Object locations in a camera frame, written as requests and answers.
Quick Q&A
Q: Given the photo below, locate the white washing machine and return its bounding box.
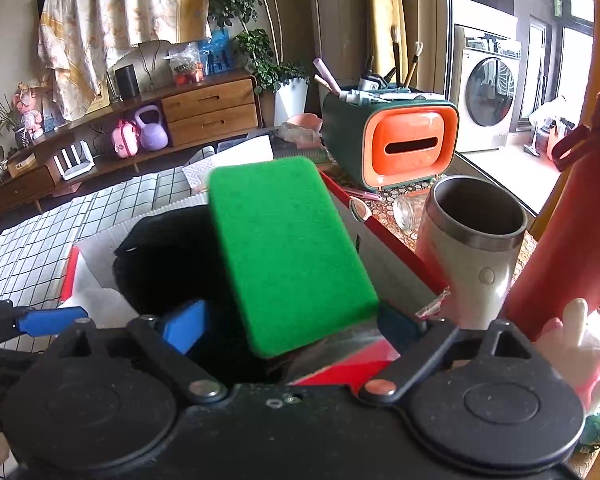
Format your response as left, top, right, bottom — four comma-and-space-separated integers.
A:
450, 25, 522, 153

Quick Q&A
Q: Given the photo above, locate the green potted tree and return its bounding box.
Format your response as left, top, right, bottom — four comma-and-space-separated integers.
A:
209, 0, 309, 94

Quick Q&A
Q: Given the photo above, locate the red water bottle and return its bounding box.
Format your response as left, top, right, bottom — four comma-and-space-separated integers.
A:
503, 93, 600, 340

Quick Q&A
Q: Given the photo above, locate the clear bag of snacks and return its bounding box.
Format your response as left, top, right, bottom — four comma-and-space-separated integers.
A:
166, 42, 204, 86

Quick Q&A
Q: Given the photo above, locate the yellow window curtain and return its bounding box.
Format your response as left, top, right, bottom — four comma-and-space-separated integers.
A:
368, 0, 408, 86

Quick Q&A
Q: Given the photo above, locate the purple kettlebell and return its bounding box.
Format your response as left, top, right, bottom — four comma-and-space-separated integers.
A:
134, 104, 169, 152

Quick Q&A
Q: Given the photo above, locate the steel white tumbler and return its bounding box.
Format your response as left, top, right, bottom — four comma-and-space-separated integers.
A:
416, 176, 527, 330

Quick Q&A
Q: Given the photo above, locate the green scrubbing sponge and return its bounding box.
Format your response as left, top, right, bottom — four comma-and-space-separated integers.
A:
208, 157, 379, 359

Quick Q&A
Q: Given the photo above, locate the black white checkered tablecloth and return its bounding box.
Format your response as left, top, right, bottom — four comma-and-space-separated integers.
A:
0, 167, 201, 352

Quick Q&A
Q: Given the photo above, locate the black fabric pouch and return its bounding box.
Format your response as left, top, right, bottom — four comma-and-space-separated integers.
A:
112, 205, 288, 386

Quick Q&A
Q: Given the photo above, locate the floral cream curtain cloth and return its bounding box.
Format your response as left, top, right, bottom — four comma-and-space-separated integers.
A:
38, 0, 209, 122

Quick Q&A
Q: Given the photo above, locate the white wifi router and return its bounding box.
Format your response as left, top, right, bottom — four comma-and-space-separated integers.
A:
53, 140, 95, 181

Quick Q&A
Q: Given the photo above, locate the white tall planter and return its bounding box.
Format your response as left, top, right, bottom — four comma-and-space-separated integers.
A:
273, 78, 309, 126

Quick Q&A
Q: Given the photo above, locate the green orange tissue organizer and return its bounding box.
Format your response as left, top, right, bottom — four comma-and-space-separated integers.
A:
322, 91, 460, 191

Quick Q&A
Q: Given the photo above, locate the pink small case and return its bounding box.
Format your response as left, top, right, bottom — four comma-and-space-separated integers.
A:
111, 119, 140, 158

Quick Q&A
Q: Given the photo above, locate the pink plush doll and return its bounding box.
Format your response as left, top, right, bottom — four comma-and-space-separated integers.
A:
12, 82, 44, 141

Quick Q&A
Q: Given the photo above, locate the blue plastic bag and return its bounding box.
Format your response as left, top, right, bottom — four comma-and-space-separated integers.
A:
198, 29, 235, 76

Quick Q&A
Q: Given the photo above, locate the wooden tv sideboard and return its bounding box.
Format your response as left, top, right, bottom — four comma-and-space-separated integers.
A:
0, 70, 261, 214

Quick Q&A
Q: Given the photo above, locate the red white cardboard box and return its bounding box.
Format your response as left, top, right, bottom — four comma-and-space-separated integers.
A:
60, 179, 443, 385

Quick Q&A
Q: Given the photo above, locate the white tissue pack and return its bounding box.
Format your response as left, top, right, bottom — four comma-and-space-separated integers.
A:
182, 136, 274, 193

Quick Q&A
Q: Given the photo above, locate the black cylinder speaker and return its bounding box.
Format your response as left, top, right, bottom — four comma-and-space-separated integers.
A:
114, 64, 140, 101

